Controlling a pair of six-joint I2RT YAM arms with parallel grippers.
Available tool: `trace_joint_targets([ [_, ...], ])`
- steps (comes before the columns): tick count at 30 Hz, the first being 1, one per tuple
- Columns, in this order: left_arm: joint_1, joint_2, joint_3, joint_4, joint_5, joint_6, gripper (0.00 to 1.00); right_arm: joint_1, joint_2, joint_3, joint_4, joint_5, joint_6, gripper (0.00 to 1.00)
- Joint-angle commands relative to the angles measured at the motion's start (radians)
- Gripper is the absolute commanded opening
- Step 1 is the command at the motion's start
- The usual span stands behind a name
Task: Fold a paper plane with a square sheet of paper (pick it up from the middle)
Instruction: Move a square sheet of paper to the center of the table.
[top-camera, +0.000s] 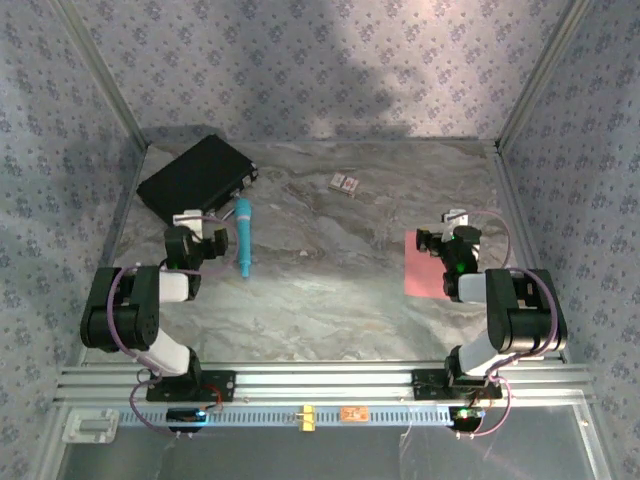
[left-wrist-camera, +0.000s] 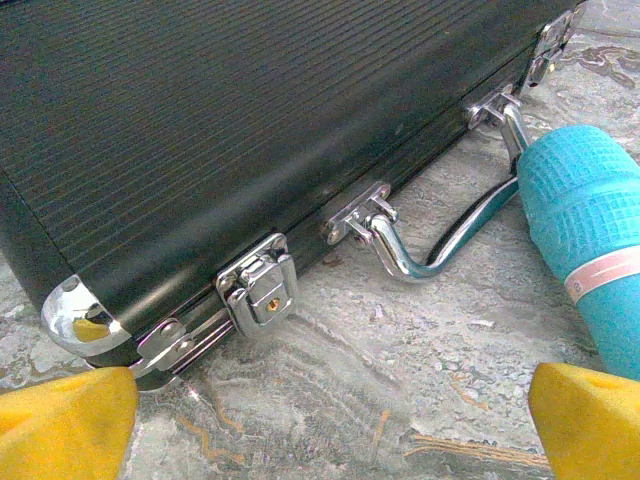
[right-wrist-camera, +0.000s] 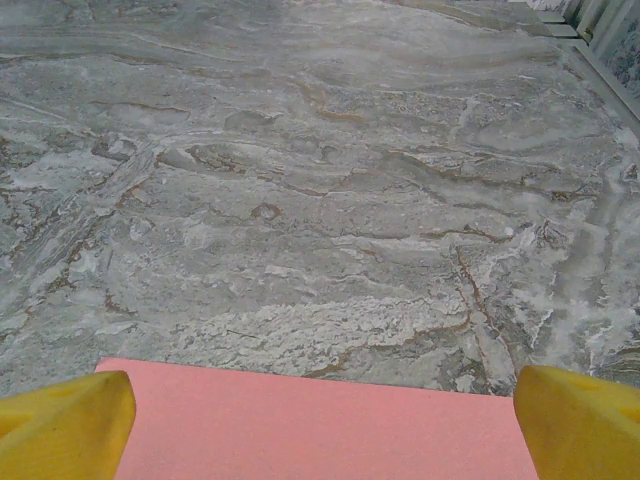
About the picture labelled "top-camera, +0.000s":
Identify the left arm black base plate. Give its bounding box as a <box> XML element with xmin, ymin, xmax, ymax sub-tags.
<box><xmin>145</xmin><ymin>369</ymin><xmax>237</xmax><ymax>404</ymax></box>

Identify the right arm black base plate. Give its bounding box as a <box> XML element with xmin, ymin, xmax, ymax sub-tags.
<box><xmin>411</xmin><ymin>368</ymin><xmax>504</xmax><ymax>401</ymax></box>

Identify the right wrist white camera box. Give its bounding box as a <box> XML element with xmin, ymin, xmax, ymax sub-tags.
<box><xmin>440</xmin><ymin>209</ymin><xmax>470</xmax><ymax>237</ymax></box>

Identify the grey slotted cable duct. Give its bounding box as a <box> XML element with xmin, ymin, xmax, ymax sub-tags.
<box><xmin>117</xmin><ymin>405</ymin><xmax>459</xmax><ymax>427</ymax></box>

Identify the black hard case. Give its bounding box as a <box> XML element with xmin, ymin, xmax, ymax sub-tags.
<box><xmin>136</xmin><ymin>133</ymin><xmax>260</xmax><ymax>226</ymax></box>

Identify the clear acrylic panel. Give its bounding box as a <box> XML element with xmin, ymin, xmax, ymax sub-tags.
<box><xmin>49</xmin><ymin>424</ymin><xmax>616</xmax><ymax>480</ymax></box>

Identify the small printed card box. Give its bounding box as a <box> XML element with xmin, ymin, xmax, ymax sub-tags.
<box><xmin>328</xmin><ymin>171</ymin><xmax>360</xmax><ymax>200</ymax></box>

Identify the aluminium mounting rail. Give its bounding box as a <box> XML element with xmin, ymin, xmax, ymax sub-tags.
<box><xmin>53</xmin><ymin>363</ymin><xmax>596</xmax><ymax>404</ymax></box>

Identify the aluminium edge bar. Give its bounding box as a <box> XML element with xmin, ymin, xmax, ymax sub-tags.
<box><xmin>77</xmin><ymin>144</ymin><xmax>149</xmax><ymax>366</ymax></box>
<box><xmin>492</xmin><ymin>142</ymin><xmax>571</xmax><ymax>364</ymax></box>

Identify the grey metal bracket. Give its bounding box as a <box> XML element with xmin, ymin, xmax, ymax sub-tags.
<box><xmin>62</xmin><ymin>408</ymin><xmax>121</xmax><ymax>445</ymax></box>

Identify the teal cylindrical tool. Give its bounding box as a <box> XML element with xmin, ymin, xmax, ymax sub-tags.
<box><xmin>233</xmin><ymin>197</ymin><xmax>254</xmax><ymax>280</ymax></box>

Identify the aluminium corner post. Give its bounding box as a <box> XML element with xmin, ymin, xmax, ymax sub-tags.
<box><xmin>494</xmin><ymin>0</ymin><xmax>594</xmax><ymax>151</ymax></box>

